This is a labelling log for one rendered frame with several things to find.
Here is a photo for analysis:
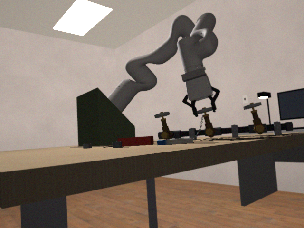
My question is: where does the grey t-shaped pipe manifold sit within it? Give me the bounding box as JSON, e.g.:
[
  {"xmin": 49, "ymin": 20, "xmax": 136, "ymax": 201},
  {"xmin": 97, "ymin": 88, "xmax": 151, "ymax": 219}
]
[{"xmin": 154, "ymin": 102, "xmax": 293, "ymax": 140}]

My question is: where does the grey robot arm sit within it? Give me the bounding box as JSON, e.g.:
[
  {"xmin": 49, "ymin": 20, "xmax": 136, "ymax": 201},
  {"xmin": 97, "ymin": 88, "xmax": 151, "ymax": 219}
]
[{"xmin": 108, "ymin": 13, "xmax": 218, "ymax": 112}]

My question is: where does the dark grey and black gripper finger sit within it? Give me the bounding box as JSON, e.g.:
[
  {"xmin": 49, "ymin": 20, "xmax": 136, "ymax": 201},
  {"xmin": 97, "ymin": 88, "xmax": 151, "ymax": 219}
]
[
  {"xmin": 182, "ymin": 94, "xmax": 198, "ymax": 117},
  {"xmin": 208, "ymin": 87, "xmax": 220, "ymax": 112}
]

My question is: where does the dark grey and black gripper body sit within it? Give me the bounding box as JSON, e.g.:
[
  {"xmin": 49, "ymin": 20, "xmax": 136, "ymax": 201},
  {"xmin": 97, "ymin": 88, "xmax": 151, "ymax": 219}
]
[{"xmin": 186, "ymin": 74, "xmax": 213, "ymax": 101}]

